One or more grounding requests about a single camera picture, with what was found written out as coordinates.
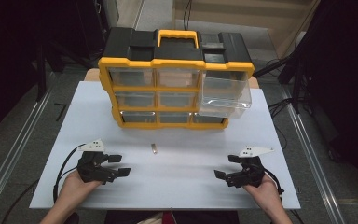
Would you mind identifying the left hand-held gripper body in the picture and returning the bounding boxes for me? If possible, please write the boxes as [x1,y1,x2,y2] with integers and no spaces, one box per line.
[76,138,121,185]

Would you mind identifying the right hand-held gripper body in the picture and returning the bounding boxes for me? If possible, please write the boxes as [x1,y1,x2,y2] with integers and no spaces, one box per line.
[225,146,275,189]

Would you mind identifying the person's left hand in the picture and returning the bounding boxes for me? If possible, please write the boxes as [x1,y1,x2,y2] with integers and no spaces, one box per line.
[56,169,103,207]

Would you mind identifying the person's right hand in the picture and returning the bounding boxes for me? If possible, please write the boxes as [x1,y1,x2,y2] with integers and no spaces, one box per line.
[242,173,283,214]

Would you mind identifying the person's dark clothing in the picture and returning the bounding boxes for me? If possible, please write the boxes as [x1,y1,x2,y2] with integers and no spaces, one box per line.
[104,210,241,224]

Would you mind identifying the open clear plastic drawer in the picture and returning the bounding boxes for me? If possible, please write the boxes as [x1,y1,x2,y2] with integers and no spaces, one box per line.
[198,70,253,119]

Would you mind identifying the set of closed clear drawers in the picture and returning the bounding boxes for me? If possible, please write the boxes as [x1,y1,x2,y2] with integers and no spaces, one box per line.
[108,66,227,124]

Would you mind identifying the dark equipment stand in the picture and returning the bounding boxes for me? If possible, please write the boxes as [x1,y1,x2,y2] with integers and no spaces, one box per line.
[27,36,94,102]
[253,46,311,115]

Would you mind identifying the yellow black drawer organizer cabinet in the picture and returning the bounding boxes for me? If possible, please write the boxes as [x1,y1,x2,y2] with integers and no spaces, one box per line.
[98,26,255,131]

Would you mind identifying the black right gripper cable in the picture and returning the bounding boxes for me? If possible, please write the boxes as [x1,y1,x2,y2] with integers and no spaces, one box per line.
[263,167,285,195]

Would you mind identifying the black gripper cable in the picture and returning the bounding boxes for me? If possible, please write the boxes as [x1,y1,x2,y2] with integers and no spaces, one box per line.
[52,143,87,204]
[263,167,285,195]

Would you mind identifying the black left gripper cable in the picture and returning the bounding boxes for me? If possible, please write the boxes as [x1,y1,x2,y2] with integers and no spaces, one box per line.
[52,143,87,204]

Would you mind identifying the metal floor rail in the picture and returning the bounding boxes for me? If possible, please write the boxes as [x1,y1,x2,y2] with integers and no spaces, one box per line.
[285,101,347,224]
[0,88,55,216]

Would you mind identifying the black floor cables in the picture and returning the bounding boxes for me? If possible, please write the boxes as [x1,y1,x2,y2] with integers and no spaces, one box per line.
[267,57,295,150]

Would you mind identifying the black hanging cable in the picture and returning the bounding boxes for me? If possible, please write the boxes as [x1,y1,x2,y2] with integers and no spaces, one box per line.
[182,0,194,32]

